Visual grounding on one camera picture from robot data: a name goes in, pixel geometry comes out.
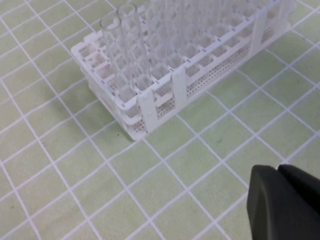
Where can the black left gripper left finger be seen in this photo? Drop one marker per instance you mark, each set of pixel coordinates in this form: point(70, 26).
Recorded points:
point(265, 186)

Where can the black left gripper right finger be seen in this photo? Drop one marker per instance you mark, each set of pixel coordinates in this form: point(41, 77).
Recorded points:
point(305, 206)

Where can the white test tube rack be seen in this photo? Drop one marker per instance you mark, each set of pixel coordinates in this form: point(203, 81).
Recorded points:
point(190, 45)

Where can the clear test tube in rack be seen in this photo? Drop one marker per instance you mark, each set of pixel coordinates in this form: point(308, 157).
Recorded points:
point(139, 68)
point(116, 50)

